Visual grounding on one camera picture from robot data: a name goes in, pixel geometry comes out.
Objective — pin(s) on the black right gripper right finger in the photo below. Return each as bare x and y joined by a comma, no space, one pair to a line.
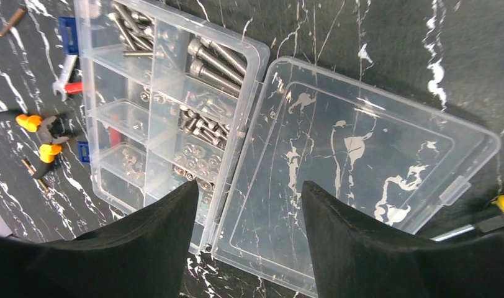
355,255

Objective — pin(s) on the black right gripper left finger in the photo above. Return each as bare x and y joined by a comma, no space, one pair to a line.
141,255

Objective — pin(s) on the clear plastic screw organizer box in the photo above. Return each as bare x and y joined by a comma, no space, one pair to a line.
251,99

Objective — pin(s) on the silver wrench with red grip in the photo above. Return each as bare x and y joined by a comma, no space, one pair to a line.
62,86

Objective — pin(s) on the brass rod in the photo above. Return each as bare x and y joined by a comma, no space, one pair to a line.
13,20

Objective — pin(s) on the orange handled pliers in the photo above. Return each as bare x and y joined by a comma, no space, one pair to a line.
53,131

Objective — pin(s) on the yellow handled screwdriver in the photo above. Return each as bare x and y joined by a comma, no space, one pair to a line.
489,220

